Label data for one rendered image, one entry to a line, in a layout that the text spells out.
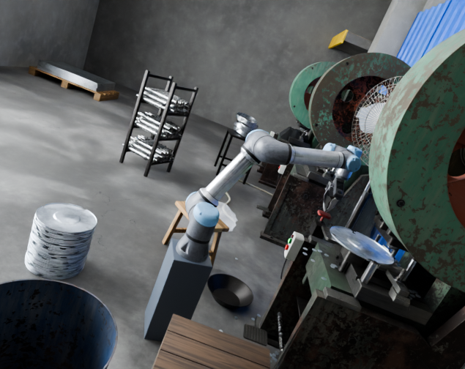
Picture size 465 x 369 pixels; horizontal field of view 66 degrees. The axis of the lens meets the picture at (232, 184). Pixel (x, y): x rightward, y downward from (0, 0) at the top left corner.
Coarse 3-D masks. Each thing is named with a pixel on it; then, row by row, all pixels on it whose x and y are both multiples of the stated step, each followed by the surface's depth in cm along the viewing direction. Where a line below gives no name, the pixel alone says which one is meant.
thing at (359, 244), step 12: (336, 228) 164; (348, 228) 169; (336, 240) 149; (348, 240) 155; (360, 240) 159; (372, 240) 167; (360, 252) 147; (372, 252) 151; (384, 252) 159; (384, 264) 144
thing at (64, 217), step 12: (48, 204) 188; (60, 204) 193; (72, 204) 196; (36, 216) 174; (48, 216) 179; (60, 216) 181; (72, 216) 186; (84, 216) 191; (60, 228) 173; (72, 228) 176; (84, 228) 180
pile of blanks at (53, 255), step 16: (96, 224) 188; (32, 240) 176; (48, 240) 172; (64, 240) 174; (80, 240) 178; (32, 256) 177; (48, 256) 174; (64, 256) 177; (80, 256) 184; (32, 272) 178; (48, 272) 177; (64, 272) 181
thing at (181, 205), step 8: (184, 208) 235; (176, 216) 243; (176, 224) 244; (224, 224) 235; (168, 232) 246; (176, 232) 249; (184, 232) 253; (216, 232) 234; (168, 240) 249; (216, 240) 234; (216, 248) 237
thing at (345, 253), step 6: (324, 228) 158; (324, 234) 153; (330, 234) 154; (330, 240) 149; (342, 246) 149; (342, 252) 159; (348, 252) 153; (336, 258) 161; (342, 258) 156; (348, 258) 153; (354, 258) 152; (360, 258) 152; (342, 264) 154; (348, 264) 154; (360, 264) 153; (342, 270) 155
